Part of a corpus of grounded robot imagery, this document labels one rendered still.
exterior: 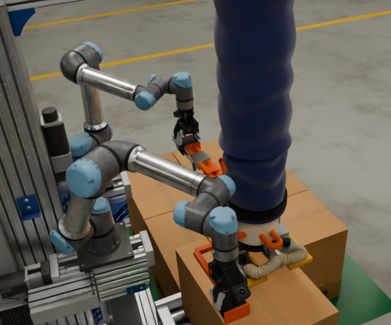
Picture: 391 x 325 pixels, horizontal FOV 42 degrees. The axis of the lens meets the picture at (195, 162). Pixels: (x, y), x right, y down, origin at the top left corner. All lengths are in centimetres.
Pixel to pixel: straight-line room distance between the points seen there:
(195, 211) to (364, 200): 272
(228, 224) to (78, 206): 61
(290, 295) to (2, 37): 139
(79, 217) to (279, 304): 81
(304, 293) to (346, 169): 238
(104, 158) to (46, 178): 52
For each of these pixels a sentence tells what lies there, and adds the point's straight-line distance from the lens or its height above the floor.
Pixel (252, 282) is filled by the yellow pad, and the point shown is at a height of 114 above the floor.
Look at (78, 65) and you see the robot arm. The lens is 223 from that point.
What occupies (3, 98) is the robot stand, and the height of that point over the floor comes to 171.
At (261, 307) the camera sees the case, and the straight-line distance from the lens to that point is 201.
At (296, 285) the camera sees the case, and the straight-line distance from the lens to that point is 209.
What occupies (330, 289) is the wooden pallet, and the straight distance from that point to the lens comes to 325.
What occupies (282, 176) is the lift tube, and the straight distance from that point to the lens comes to 174.
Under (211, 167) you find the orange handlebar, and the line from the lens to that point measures 215.
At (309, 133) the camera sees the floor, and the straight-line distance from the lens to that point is 478.
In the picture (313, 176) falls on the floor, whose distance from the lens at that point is 423.
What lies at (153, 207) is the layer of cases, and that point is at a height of 54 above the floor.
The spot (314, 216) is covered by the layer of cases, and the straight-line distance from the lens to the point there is 302.
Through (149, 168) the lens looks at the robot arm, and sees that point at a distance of 163.
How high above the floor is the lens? 251
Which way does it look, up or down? 35 degrees down
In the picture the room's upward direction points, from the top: 5 degrees counter-clockwise
